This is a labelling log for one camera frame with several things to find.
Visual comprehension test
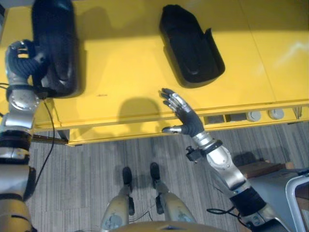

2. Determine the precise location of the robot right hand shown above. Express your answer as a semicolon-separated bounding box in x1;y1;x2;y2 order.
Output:
158;88;215;150

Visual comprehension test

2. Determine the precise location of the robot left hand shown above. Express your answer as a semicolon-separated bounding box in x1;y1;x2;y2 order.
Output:
5;39;49;87

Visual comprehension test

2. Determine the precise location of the black sole-shaped part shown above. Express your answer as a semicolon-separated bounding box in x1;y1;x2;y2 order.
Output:
158;4;226;89
31;0;86;99

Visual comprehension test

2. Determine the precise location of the yellow metal shelf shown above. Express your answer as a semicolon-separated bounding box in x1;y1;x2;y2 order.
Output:
0;0;309;147

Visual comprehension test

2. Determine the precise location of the grey plastic box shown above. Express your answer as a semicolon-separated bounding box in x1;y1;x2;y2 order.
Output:
246;168;309;232

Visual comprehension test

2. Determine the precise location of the dark robot right foot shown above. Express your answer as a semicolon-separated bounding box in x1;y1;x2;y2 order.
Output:
150;162;161;181

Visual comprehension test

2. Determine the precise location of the dark robot foot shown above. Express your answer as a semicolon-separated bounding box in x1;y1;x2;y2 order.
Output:
150;162;161;181
122;166;133;186

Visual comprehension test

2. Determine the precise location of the white round knob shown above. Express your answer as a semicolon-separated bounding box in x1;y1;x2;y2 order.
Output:
246;111;262;122
267;108;284;120

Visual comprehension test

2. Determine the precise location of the brown wooden bar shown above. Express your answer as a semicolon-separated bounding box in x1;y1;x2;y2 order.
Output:
30;134;69;146

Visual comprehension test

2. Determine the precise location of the dark robot left foot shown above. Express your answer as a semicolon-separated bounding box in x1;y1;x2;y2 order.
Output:
122;166;133;186

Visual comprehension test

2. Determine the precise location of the brown wooden pallet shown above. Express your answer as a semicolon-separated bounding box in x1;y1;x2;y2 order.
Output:
239;160;295;180

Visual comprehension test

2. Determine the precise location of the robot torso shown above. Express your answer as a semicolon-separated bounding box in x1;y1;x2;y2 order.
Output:
120;218;246;232

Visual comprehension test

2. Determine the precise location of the silver robot left leg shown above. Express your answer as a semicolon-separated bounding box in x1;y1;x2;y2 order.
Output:
99;182;136;229

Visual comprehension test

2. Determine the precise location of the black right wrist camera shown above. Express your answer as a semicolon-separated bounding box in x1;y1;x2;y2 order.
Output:
185;145;206;164

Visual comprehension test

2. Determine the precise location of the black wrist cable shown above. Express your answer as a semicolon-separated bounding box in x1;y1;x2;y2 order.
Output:
0;82;56;187

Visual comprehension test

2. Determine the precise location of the thin black floor cable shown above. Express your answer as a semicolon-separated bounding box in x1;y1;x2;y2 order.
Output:
129;209;159;222

